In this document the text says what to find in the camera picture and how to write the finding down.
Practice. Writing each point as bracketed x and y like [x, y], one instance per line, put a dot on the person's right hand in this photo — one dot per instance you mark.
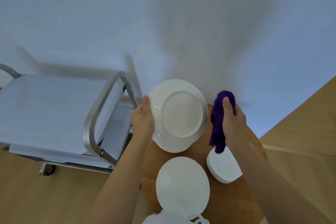
[236, 129]

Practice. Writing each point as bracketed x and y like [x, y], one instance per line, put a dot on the person's left hand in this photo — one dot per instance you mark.
[143, 124]

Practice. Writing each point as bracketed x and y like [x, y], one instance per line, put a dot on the purple cleaning cloth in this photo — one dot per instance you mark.
[216, 121]

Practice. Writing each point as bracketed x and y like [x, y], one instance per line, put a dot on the white round dinner plate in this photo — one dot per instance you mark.
[181, 116]
[183, 187]

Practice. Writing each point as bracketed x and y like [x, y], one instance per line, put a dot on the stack of white rectangular plates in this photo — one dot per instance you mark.
[223, 166]

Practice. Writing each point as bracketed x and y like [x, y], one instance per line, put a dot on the steel three-tier cart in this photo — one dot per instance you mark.
[39, 111]

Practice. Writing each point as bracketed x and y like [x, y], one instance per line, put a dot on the person's right forearm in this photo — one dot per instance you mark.
[278, 189]

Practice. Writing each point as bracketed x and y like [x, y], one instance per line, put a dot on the person's left forearm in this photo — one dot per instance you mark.
[118, 187]

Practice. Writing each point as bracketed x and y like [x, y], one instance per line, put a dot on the person's white garment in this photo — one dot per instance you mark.
[162, 218]

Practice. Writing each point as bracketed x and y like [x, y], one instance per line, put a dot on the round wooden side table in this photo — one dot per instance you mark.
[228, 200]

